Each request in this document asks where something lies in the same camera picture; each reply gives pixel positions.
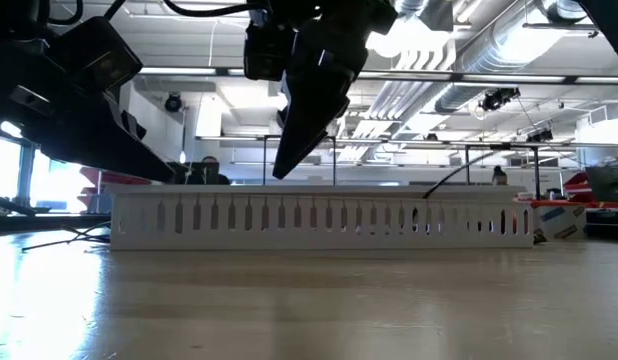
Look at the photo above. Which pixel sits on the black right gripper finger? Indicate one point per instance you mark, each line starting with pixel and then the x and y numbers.
pixel 314 110

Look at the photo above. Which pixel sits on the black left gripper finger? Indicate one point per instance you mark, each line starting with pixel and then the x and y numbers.
pixel 135 126
pixel 99 140

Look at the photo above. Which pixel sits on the long black zip tie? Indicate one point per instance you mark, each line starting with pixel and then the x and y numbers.
pixel 459 175

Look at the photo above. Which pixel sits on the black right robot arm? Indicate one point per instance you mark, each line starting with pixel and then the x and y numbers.
pixel 609 25

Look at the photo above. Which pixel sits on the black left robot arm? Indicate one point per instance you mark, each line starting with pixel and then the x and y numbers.
pixel 14 20

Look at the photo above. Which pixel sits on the shelf with red bins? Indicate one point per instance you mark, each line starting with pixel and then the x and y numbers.
pixel 114 176

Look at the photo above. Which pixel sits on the linear ceiling light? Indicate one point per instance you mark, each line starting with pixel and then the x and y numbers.
pixel 179 71

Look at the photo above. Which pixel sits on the black monitor on cart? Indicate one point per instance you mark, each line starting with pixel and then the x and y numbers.
pixel 199 174

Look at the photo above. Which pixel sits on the person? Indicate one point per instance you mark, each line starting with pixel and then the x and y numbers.
pixel 499 177
pixel 210 160

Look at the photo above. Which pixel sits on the red storage crates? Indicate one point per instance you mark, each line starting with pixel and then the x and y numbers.
pixel 575 185

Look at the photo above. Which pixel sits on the black wall spotlight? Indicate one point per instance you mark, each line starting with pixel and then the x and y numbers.
pixel 173 103

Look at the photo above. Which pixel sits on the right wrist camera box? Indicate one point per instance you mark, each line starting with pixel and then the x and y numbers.
pixel 266 52

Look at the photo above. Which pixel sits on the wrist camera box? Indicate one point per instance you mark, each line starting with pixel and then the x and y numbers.
pixel 96 55
pixel 266 52

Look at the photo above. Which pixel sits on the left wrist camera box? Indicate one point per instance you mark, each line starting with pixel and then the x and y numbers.
pixel 96 55

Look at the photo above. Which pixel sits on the silver ceiling air duct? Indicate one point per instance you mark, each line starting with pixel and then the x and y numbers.
pixel 489 55

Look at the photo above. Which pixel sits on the black ceiling-mounted camera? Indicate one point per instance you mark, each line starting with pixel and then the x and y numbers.
pixel 499 97
pixel 539 135

